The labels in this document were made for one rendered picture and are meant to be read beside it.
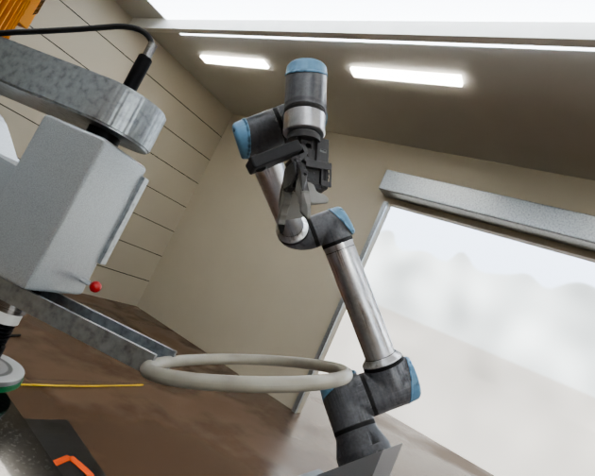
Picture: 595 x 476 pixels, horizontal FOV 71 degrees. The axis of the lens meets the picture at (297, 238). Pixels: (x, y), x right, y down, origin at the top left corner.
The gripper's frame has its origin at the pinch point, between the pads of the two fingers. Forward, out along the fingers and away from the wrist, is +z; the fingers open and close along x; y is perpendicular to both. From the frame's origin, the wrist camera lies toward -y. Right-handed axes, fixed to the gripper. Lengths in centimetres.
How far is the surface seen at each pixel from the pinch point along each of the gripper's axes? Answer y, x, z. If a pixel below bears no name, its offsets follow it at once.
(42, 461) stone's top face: -42, 37, 51
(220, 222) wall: 102, 633, -146
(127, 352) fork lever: -27, 32, 27
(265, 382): -3.6, -0.6, 29.5
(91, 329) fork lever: -36, 37, 22
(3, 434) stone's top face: -52, 42, 46
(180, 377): -17.9, 6.8, 29.5
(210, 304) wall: 93, 615, -4
